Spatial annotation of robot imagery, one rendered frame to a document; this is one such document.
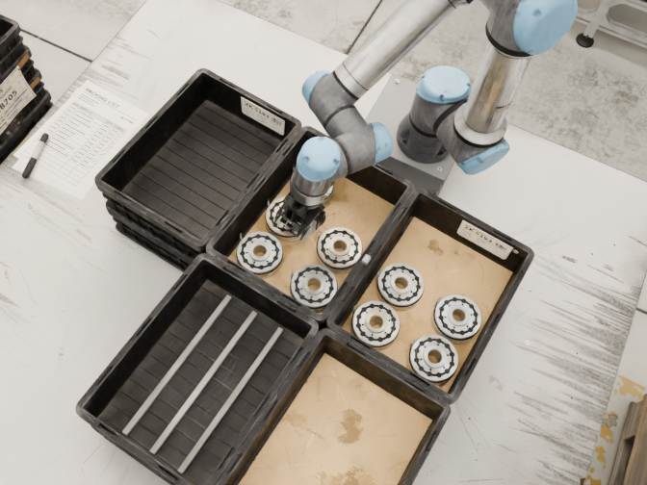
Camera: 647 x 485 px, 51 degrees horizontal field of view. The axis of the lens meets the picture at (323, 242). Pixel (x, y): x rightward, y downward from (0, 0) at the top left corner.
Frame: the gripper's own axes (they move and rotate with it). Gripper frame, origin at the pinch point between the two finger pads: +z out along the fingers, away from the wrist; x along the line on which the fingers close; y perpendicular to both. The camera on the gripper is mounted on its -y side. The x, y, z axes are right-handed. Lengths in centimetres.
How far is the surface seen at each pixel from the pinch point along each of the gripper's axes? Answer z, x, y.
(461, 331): -6.1, 42.6, 2.8
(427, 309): -2.2, 34.4, 1.2
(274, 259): -0.7, 0.4, 11.0
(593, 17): 67, 39, -188
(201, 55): 23, -55, -37
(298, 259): 1.6, 4.4, 6.8
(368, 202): 1.1, 9.8, -15.0
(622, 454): 68, 120, -27
